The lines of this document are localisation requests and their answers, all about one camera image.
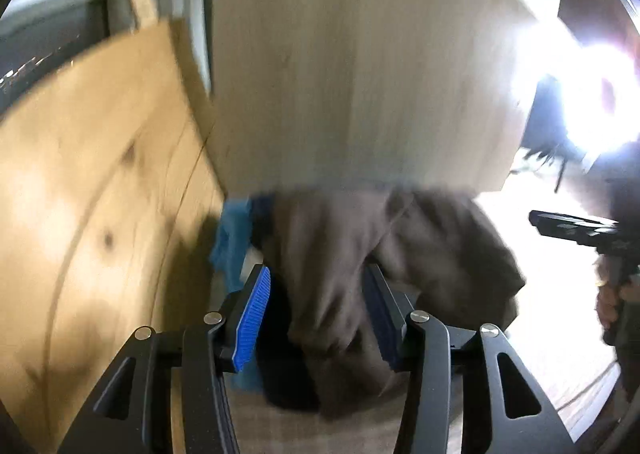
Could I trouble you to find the pine plank panel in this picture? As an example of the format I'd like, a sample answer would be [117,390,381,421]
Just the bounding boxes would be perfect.
[1,0,224,453]

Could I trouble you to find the dark brown garment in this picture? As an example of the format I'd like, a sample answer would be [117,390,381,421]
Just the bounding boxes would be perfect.
[250,188,525,419]

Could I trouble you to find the white ring light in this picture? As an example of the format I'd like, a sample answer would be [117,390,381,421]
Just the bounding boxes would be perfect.
[521,22,639,170]

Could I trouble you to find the plaid beige rug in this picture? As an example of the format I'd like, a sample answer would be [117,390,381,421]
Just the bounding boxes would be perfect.
[219,183,622,454]

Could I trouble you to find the large light wood board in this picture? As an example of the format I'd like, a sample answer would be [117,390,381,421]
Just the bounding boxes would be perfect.
[212,0,552,196]

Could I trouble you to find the light blue garment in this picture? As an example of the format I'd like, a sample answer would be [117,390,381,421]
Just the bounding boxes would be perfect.
[208,198,264,394]

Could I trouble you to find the person's right hand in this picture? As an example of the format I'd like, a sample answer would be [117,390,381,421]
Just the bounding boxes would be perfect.
[596,255,639,346]

